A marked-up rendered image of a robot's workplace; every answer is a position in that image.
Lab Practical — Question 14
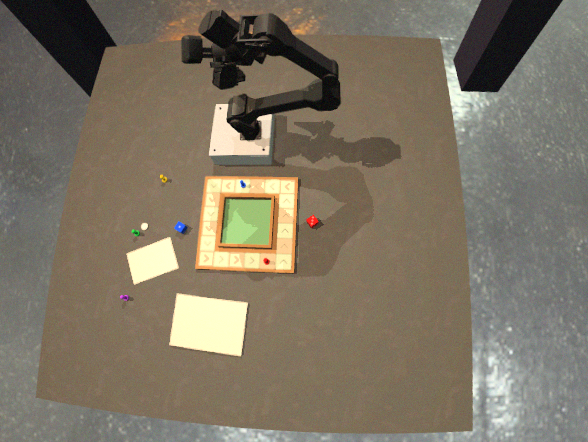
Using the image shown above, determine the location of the red die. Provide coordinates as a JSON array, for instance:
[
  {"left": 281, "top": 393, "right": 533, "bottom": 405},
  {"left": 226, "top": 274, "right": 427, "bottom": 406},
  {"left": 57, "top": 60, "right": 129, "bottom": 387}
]
[{"left": 306, "top": 215, "right": 319, "bottom": 229}]

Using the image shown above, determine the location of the blue die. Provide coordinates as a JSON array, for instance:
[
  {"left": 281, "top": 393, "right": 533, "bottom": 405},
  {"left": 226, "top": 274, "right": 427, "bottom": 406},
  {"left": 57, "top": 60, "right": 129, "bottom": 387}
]
[{"left": 174, "top": 222, "right": 187, "bottom": 235}]

